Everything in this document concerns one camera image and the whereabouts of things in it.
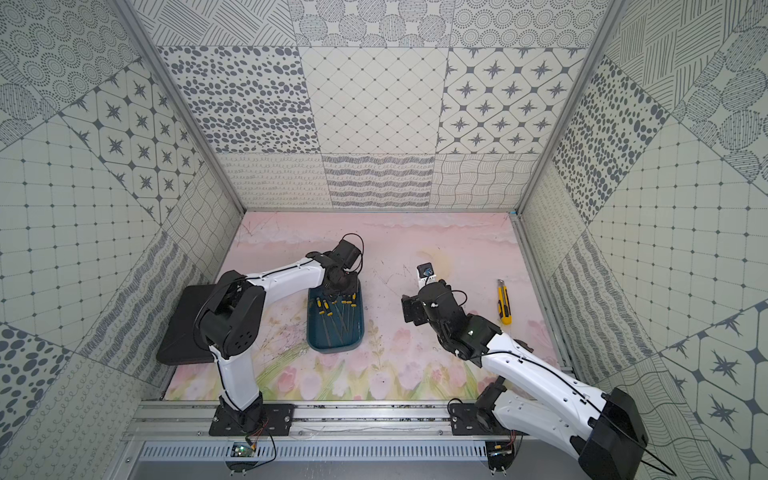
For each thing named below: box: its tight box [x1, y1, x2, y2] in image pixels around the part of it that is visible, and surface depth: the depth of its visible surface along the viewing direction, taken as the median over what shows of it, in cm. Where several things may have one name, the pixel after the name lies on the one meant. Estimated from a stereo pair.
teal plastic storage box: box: [307, 280, 365, 354], surface depth 92 cm
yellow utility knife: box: [497, 279, 513, 325], surface depth 97 cm
